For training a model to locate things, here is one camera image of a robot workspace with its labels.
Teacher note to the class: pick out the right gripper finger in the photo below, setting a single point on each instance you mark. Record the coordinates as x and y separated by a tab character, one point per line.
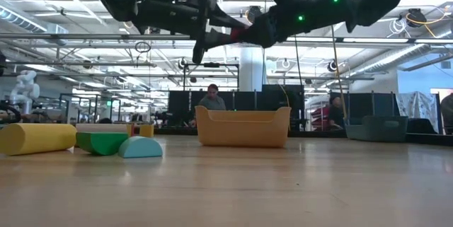
265	30

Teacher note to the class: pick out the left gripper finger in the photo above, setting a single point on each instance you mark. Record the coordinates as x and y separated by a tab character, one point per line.
223	18
217	39

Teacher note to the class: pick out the small red cube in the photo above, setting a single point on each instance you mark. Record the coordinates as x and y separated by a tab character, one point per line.
237	34

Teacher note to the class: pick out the yellow plastic bin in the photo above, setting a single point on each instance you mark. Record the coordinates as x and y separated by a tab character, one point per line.
243	128

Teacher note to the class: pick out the small yellow cube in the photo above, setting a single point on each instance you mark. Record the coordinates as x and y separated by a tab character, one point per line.
147	131

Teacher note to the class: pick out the long plain wood cylinder block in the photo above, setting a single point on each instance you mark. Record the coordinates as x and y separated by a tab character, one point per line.
101	128

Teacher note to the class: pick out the long yellow cylinder block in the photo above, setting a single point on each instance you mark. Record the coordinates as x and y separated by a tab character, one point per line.
35	138

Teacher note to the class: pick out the white pillar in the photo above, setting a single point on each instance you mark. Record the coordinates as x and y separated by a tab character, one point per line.
251	71

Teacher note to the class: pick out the person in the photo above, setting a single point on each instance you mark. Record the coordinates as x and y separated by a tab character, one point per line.
336	112
211	99

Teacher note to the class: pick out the tall black box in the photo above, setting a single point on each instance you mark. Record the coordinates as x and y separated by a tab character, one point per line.
276	96

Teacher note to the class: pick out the black partition panels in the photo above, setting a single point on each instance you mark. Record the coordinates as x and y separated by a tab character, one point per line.
180	106
364	105

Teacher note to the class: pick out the red tool cart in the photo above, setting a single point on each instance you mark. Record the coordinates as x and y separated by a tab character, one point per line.
320	117

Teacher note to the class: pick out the dark grey bin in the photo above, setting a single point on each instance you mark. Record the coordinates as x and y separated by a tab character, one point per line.
377	129

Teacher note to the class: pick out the light blue half-round block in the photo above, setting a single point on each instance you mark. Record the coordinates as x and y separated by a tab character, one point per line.
141	148

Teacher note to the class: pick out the white patterned cloth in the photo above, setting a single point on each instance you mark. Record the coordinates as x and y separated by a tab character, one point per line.
417	108

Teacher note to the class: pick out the green half-round block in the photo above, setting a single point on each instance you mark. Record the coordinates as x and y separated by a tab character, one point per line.
102	144

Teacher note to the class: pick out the white humanoid robot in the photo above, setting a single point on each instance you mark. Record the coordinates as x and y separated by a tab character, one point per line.
24	89

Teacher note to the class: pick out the black camera rig frame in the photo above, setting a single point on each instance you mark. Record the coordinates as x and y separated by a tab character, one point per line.
211	65

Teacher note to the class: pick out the black aluminium table frame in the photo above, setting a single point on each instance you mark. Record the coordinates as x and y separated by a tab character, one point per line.
311	133

